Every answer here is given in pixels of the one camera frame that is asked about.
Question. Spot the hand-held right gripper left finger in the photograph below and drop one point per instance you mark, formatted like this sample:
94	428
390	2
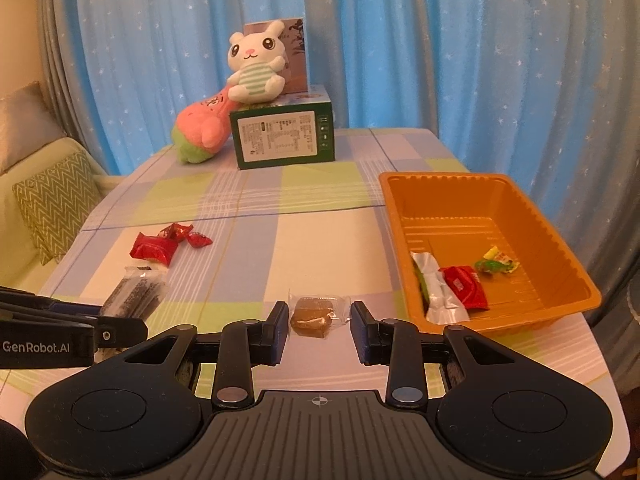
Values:
281	335

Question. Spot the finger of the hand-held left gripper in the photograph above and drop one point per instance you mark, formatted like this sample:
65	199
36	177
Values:
30	305
125	332

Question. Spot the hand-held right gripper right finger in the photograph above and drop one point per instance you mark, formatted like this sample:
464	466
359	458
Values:
359	335

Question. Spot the clear dark snack bar packet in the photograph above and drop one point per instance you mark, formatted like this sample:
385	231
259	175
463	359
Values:
150	285
120	300

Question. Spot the brown candy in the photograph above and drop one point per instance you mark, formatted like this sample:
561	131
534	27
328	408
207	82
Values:
312	315

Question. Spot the red snack packet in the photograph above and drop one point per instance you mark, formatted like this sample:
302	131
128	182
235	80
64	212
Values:
465	285
155	250

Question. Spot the silver foil pouch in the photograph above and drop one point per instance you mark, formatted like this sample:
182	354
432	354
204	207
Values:
440	300

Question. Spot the red patterned candy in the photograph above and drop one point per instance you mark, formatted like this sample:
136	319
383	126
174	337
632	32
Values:
200	240
175	231

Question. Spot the orange plastic tray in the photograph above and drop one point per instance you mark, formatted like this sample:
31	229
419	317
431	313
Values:
450	200

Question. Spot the yellow green candy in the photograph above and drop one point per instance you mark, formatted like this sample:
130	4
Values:
502	256

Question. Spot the light green sofa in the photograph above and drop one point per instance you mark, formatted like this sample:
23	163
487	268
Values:
15	272

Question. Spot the green zigzag cushion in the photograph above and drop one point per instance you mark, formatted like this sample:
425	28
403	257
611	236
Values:
55	205

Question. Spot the grey cushion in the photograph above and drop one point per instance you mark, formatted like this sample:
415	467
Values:
25	125

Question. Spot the green cardboard box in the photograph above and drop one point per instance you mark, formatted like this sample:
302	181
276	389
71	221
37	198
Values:
280	135

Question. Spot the pink star plush toy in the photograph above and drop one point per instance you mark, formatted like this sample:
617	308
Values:
200	125

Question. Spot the plain grey curtain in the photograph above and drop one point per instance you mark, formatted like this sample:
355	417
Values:
60	60

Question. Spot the white bunny plush toy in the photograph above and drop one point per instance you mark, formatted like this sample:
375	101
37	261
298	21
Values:
252	77

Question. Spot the beige printed box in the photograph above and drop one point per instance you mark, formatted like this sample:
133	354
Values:
295	60

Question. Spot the blue star curtain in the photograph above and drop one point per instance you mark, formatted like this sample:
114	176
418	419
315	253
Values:
375	35

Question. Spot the grey star curtain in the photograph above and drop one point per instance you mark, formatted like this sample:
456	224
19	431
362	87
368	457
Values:
575	110

